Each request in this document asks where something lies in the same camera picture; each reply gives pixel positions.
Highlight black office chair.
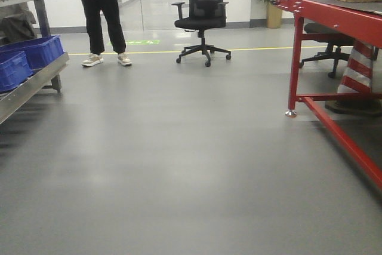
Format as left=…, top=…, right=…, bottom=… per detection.
left=172, top=0, right=232, bottom=67
left=299, top=22, right=354, bottom=79

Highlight steel rack left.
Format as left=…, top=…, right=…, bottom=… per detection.
left=0, top=0, right=70, bottom=125

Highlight person in black trousers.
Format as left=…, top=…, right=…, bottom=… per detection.
left=76, top=0, right=133, bottom=67

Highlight red metal table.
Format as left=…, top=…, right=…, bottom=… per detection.
left=271, top=0, right=381, bottom=189

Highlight red white traffic cone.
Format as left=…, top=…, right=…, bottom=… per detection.
left=325, top=40, right=381, bottom=116

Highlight nearer blue bin on rack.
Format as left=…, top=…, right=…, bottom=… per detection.
left=1, top=51, right=33, bottom=93

